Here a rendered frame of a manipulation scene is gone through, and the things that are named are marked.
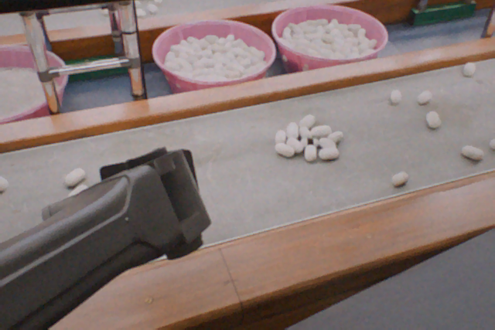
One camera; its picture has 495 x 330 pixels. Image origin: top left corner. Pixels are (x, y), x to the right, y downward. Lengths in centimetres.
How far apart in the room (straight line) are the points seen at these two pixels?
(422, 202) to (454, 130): 24
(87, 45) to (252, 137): 48
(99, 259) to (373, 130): 73
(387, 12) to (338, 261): 91
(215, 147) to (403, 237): 35
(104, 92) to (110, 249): 87
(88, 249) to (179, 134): 63
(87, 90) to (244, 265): 64
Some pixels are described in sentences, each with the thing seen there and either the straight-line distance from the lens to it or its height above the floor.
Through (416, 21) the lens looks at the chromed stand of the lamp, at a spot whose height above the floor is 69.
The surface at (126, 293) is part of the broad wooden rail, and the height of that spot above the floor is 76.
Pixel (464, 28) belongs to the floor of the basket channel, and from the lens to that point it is 154.
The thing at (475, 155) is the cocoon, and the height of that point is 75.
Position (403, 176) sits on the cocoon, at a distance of 85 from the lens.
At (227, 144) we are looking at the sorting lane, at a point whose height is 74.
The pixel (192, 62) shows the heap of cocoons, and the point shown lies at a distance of 112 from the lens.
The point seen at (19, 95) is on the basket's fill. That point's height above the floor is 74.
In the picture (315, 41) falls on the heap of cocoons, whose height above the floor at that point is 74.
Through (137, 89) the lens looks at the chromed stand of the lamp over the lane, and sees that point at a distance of 96.
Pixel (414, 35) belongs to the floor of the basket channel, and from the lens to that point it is 145.
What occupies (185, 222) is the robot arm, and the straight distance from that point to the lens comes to 37.
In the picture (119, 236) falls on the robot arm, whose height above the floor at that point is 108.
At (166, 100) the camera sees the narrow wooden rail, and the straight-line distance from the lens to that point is 96.
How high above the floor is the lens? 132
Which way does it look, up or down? 41 degrees down
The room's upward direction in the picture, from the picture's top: 2 degrees clockwise
